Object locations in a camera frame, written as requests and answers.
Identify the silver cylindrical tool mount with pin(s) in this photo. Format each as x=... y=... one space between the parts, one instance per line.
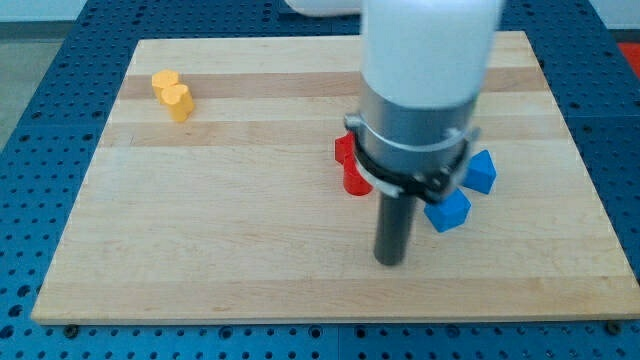
x=420 y=151

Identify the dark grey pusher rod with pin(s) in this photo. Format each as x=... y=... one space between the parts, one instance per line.
x=394 y=223

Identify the blue cube block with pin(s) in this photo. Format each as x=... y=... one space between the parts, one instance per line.
x=450 y=213

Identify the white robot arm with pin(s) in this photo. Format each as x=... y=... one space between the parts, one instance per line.
x=423 y=64

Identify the blue triangle block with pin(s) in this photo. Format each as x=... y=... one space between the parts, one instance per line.
x=481 y=173

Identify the red block behind cylinder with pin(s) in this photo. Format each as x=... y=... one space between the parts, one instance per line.
x=344 y=147

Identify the wooden board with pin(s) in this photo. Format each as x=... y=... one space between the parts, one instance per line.
x=239 y=215

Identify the yellow heart block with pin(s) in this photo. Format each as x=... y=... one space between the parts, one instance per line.
x=178 y=101

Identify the yellow hexagon block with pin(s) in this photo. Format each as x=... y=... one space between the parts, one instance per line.
x=163 y=79

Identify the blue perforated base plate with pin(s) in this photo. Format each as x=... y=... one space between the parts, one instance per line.
x=48 y=153

